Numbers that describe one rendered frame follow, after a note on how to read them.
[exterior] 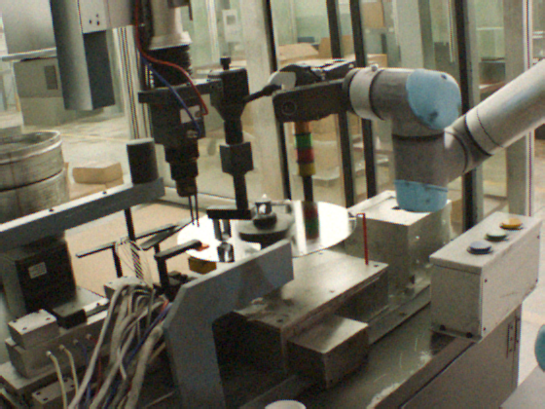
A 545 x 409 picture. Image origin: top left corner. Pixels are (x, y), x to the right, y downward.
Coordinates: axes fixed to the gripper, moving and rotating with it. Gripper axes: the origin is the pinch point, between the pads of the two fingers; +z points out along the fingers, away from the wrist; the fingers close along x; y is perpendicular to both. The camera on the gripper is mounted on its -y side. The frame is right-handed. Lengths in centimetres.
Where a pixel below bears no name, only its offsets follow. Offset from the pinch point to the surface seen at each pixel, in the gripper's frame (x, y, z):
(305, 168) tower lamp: -25.7, 20.7, 24.4
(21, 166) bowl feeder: -10, -30, 66
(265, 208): -21.5, -2.9, 6.1
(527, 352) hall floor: -139, 113, 30
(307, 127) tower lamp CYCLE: -16.7, 23.2, 23.9
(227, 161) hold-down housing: -9.7, -9.2, 3.9
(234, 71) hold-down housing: 4.7, -5.0, 2.1
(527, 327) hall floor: -141, 130, 41
